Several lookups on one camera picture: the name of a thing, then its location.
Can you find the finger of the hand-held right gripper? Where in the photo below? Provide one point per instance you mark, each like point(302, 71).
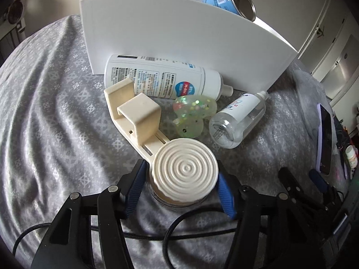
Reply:
point(291, 183)
point(319, 180)

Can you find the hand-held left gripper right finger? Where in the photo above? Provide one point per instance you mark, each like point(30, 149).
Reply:
point(225, 197)

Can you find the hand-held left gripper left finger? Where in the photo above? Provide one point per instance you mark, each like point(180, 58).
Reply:
point(134, 186)

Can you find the jar with cream ribbed lid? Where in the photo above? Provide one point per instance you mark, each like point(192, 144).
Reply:
point(183, 171)

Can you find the white box container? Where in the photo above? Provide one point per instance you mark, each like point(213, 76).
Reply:
point(168, 33)

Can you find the small white pill bottle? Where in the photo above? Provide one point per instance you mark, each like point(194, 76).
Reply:
point(352, 157)

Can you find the smartphone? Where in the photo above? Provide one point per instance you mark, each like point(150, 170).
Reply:
point(326, 137)

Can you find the small clear plastic bottle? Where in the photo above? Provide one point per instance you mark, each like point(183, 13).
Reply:
point(238, 123)

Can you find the glitter squishy toy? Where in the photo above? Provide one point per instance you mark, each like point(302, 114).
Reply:
point(193, 115)

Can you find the large white labelled bottle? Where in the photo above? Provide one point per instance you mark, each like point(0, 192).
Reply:
point(157, 75)

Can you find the white wardrobe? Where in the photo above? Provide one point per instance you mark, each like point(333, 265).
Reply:
point(333, 42)

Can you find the blue tin can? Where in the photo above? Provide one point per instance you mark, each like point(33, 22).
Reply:
point(224, 1)

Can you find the small desk fan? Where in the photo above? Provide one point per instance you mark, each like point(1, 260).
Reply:
point(14, 12)

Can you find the cream plastic bracket holder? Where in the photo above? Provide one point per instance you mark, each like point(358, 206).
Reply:
point(143, 117)

